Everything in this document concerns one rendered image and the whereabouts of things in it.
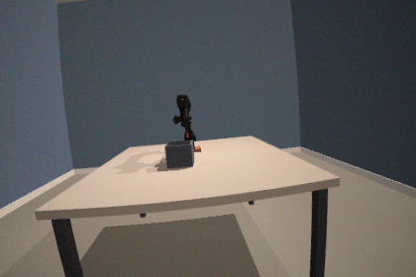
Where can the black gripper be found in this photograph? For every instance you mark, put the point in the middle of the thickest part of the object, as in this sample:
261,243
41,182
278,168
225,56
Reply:
185,120

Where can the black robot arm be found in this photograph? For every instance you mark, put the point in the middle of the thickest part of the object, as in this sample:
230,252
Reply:
183,104

